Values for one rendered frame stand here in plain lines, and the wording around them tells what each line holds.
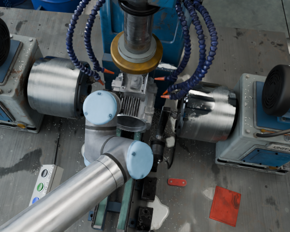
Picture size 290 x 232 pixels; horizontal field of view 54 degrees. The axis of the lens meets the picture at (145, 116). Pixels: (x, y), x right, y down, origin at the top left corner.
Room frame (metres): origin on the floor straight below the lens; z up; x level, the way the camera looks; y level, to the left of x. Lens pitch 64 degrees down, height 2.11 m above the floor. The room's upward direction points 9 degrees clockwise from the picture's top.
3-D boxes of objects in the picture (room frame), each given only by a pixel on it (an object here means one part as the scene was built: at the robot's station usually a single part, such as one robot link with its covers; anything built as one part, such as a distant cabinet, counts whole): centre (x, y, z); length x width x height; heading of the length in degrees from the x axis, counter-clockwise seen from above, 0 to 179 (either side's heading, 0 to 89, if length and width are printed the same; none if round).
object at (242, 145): (0.57, -0.53, 0.99); 0.35 x 0.31 x 0.37; 89
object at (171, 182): (0.31, -0.19, 0.81); 0.09 x 0.03 x 0.02; 94
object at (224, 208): (0.24, -0.42, 0.80); 0.15 x 0.12 x 0.01; 169
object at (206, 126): (0.58, -0.27, 1.04); 0.41 x 0.25 x 0.25; 89
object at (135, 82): (0.62, 0.06, 1.11); 0.12 x 0.11 x 0.07; 0
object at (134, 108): (0.58, 0.06, 1.02); 0.20 x 0.19 x 0.19; 0
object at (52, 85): (0.59, 0.42, 1.04); 0.37 x 0.25 x 0.25; 89
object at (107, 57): (0.74, 0.06, 0.97); 0.30 x 0.11 x 0.34; 89
